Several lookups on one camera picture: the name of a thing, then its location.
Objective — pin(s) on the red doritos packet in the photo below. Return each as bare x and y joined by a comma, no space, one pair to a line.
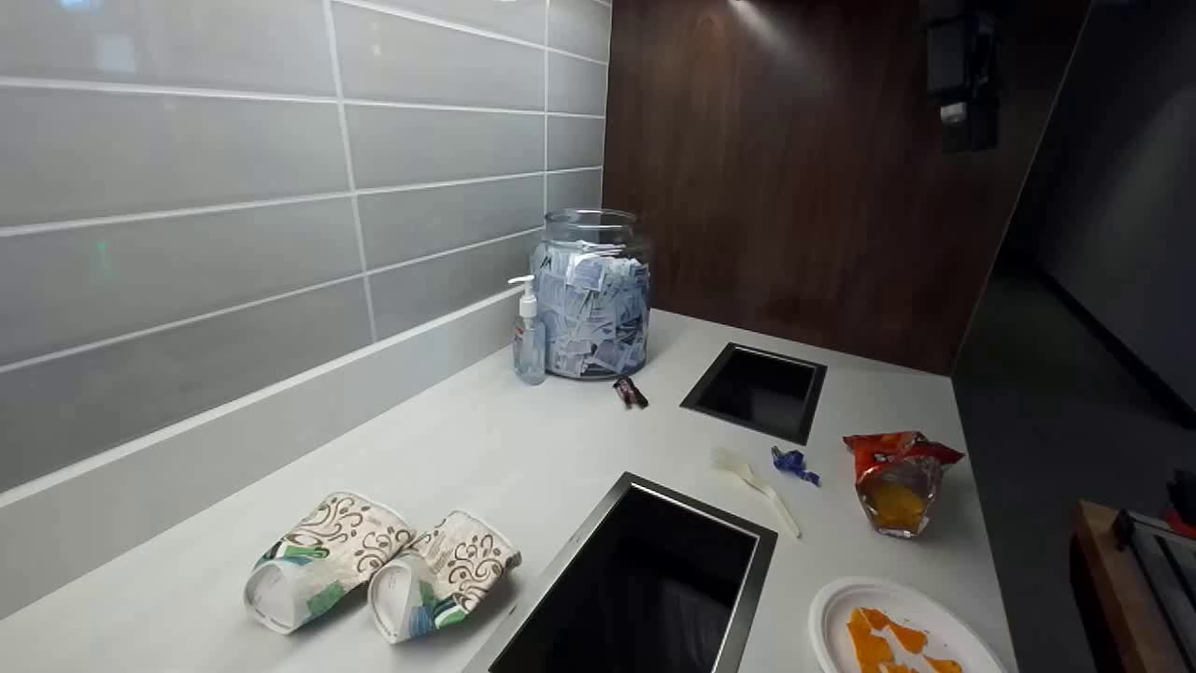
897,479

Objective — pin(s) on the small dark brown packet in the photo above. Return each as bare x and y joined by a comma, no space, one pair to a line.
630,395

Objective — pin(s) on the white plate holding doritos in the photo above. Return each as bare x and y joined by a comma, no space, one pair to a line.
833,620

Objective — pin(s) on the orange doritos chips pile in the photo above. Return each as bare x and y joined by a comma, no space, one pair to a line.
872,642

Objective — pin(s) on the glass jar of packets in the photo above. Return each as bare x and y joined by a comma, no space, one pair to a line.
592,310

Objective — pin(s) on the small clear sanitizer bottle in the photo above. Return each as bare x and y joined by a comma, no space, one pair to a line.
531,350

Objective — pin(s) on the white plastic scrap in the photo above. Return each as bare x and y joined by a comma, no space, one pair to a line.
748,473

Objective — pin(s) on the dark side panel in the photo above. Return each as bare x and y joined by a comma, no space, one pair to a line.
773,189

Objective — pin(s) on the blue crumpled wrapper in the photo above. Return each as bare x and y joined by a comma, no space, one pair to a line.
795,466

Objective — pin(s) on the right bag of nuts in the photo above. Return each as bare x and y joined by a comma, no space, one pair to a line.
450,567

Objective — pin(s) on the bag of nuts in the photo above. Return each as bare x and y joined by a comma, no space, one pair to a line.
337,548
450,567

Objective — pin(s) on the left bag of nuts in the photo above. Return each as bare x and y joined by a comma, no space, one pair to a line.
337,548

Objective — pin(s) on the wooden edged cart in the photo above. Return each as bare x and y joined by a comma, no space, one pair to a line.
1108,598

